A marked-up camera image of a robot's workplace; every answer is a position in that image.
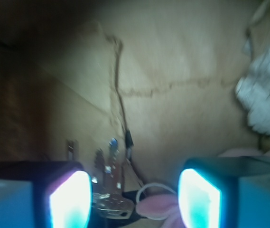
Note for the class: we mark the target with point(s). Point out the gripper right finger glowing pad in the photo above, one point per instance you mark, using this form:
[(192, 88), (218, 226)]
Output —
[(220, 197)]

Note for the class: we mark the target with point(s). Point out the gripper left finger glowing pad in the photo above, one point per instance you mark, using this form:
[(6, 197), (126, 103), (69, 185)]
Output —
[(45, 194)]

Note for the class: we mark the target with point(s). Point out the pink plush toy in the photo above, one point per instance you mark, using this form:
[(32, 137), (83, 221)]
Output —
[(158, 209)]

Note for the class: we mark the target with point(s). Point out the crumpled white paper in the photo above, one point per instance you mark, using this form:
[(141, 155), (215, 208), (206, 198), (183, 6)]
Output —
[(253, 92)]

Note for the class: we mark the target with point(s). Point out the brown paper bag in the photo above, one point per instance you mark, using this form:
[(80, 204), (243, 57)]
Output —
[(157, 75)]

